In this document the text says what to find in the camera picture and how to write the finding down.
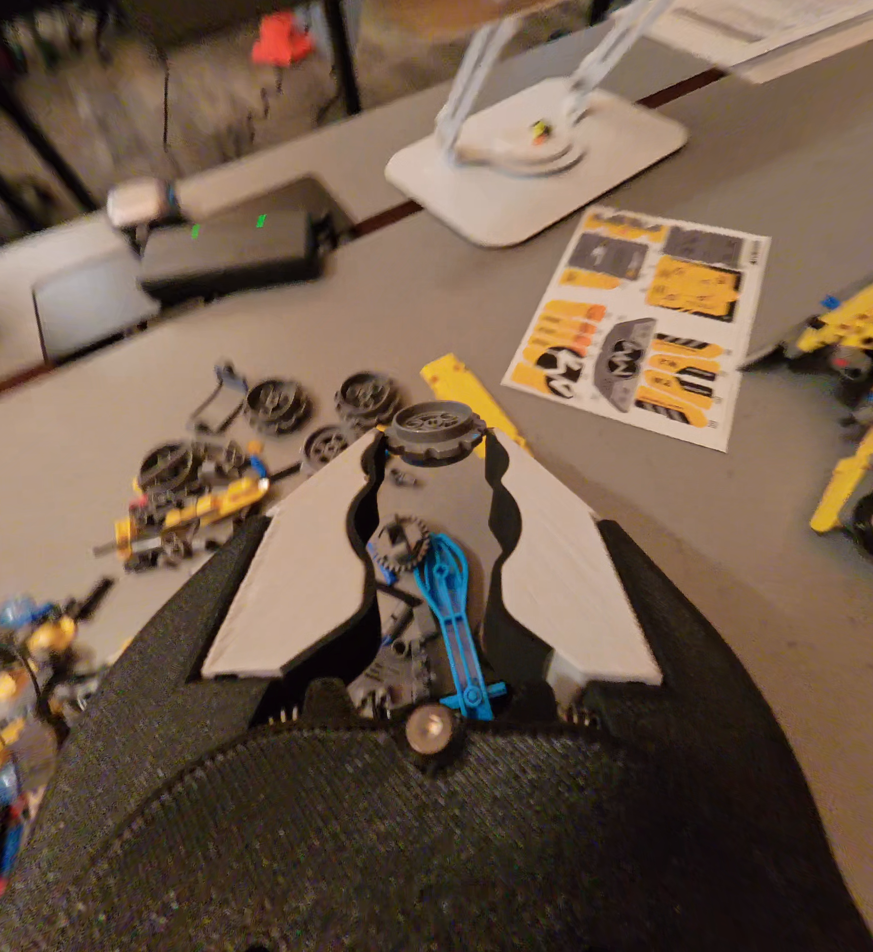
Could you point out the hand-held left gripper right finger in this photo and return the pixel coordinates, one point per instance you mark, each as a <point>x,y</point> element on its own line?
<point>578,587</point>

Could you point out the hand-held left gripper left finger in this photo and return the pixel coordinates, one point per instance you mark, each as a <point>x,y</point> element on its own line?
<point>295,595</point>

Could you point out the grey toothed toy wheel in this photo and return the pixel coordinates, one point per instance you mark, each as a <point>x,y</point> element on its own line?
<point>436,435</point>

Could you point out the yellow toy brick vehicle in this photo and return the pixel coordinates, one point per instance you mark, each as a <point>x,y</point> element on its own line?
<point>860,312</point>

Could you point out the small black toy gear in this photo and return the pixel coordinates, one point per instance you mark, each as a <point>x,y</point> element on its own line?
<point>403,547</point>

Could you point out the grey toy brick piece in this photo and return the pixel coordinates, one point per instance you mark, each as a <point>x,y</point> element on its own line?
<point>392,669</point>

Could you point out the blue toy lever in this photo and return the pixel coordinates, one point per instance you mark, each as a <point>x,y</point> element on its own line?
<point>455,639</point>

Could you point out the pile of black toy wheels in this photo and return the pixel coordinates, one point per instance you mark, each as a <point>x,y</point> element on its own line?
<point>280,405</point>

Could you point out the yellow toy brick panel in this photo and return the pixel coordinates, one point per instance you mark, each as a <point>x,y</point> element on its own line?
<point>459,379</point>

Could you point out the heap of colourful toy parts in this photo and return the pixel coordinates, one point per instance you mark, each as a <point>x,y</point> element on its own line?
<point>35,639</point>

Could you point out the yellow and grey sticker sheet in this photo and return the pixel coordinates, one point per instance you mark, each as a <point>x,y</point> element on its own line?
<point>634,327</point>

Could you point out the black power adapter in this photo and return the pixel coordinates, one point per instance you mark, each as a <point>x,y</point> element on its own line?
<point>235,253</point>

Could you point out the white book stand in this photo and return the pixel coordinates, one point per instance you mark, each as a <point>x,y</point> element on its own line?
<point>615,149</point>

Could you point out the red bag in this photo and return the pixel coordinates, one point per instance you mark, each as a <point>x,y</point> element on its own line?
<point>280,41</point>

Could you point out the laminated paper sheet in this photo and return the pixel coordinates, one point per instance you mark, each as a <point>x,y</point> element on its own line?
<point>779,30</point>

